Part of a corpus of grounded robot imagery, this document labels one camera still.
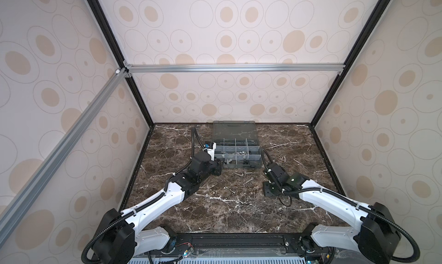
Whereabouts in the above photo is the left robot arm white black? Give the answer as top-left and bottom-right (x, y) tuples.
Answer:
(81, 142), (223, 264)

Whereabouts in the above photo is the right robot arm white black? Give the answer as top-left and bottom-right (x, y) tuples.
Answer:
(261, 150), (421, 264)

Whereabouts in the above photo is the clear plastic organizer box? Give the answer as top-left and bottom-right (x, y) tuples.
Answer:
(212, 121), (262, 169)

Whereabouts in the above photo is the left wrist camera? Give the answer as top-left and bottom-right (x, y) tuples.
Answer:
(203, 142), (216, 160)

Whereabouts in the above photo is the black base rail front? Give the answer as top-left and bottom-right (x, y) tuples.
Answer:
(90, 231), (387, 264)

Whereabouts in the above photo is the horizontal aluminium rail back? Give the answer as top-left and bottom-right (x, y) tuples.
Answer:
(118, 63), (345, 75)

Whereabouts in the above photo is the diagonal aluminium rail left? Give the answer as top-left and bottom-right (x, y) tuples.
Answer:
(1, 68), (128, 246)

